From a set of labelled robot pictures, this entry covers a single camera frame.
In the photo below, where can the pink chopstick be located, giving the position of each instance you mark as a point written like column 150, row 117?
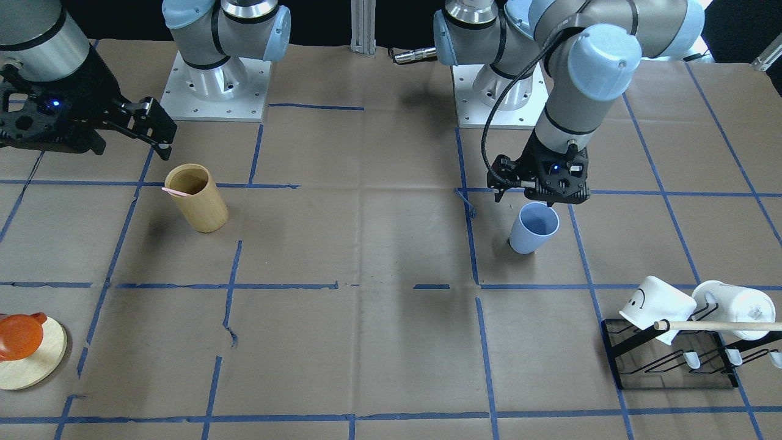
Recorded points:
column 175, row 193

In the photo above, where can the white plain mug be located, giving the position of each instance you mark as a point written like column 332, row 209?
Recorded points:
column 717, row 301

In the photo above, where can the white smiley mug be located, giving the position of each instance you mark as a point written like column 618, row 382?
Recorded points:
column 655, row 300

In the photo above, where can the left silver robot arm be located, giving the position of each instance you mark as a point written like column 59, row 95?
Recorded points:
column 590, row 49

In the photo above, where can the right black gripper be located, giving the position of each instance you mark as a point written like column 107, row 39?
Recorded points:
column 93, row 82

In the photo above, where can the aluminium frame post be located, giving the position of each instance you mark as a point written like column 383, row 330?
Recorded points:
column 362, row 40

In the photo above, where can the orange mug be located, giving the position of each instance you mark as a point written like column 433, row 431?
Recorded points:
column 21, row 335

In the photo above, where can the black wire mug rack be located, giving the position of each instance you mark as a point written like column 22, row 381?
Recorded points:
column 685, row 355

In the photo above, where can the bamboo chopstick holder cup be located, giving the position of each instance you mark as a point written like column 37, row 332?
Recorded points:
column 205, row 209

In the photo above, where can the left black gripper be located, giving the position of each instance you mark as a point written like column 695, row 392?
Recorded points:
column 504, row 172

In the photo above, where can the light blue plastic cup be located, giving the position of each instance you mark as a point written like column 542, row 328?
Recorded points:
column 535, row 223

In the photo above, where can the wooden mug tree stand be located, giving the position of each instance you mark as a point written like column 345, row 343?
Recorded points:
column 26, row 372

